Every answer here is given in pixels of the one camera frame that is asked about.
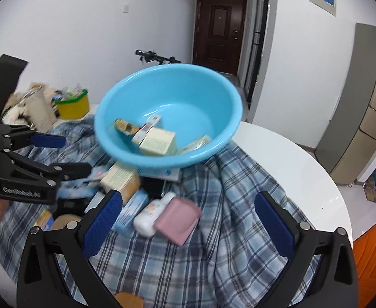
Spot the grey blue box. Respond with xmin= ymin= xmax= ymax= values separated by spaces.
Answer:
xmin=84 ymin=191 xmax=108 ymax=214

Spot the beige round case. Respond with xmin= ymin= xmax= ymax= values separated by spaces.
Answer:
xmin=52 ymin=214 xmax=83 ymax=232

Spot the light blue tissue packet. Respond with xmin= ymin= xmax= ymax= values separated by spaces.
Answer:
xmin=60 ymin=180 xmax=95 ymax=199

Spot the yellow bin green rim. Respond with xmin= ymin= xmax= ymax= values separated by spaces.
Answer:
xmin=55 ymin=89 xmax=90 ymax=120

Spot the pink wallet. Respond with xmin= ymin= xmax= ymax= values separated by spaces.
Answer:
xmin=154 ymin=197 xmax=203 ymax=246

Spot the tall cream box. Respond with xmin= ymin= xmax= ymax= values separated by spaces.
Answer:
xmin=100 ymin=162 xmax=141 ymax=201

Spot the dark brown door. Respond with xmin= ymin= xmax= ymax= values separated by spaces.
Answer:
xmin=193 ymin=0 xmax=248 ymax=74

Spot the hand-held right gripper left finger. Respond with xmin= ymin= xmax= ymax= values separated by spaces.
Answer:
xmin=16 ymin=190 xmax=123 ymax=308

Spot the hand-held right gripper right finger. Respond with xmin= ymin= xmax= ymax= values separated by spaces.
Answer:
xmin=255 ymin=191 xmax=359 ymax=308

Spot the light blue and white box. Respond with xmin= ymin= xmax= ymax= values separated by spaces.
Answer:
xmin=114 ymin=189 xmax=150 ymax=232

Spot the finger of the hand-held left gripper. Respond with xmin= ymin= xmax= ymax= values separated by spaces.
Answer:
xmin=0 ymin=125 xmax=66 ymax=150
xmin=6 ymin=151 xmax=92 ymax=187

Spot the red and white box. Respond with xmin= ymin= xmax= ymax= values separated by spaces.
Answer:
xmin=131 ymin=115 xmax=162 ymax=144

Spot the gold and grey refrigerator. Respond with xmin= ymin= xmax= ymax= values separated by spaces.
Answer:
xmin=315 ymin=22 xmax=376 ymax=185

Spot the white and blue flat box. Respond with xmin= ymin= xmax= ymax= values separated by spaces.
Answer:
xmin=140 ymin=167 xmax=180 ymax=182

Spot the pile of small packets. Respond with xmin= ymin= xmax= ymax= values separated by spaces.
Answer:
xmin=56 ymin=85 xmax=87 ymax=101

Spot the light blue plastic basin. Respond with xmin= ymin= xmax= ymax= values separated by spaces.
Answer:
xmin=94 ymin=63 xmax=243 ymax=169

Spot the cream square box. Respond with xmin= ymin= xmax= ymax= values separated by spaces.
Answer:
xmin=139 ymin=128 xmax=177 ymax=156

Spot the gold and blue cigarette pack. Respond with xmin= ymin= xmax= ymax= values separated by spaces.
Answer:
xmin=34 ymin=208 xmax=55 ymax=232

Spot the blue plaid cloth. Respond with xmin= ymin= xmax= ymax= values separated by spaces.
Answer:
xmin=0 ymin=115 xmax=323 ymax=308

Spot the white lotion bottle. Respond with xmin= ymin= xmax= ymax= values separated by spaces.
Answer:
xmin=133 ymin=192 xmax=177 ymax=237

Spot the patterned floor mat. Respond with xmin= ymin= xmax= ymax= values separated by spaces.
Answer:
xmin=363 ymin=167 xmax=376 ymax=205

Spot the black framed glass door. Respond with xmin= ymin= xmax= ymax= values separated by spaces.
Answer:
xmin=243 ymin=0 xmax=272 ymax=103

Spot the orange brown flat object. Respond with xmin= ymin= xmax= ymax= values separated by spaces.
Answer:
xmin=114 ymin=291 xmax=144 ymax=308

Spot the cream plush toy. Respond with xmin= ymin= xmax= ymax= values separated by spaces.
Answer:
xmin=3 ymin=91 xmax=31 ymax=119

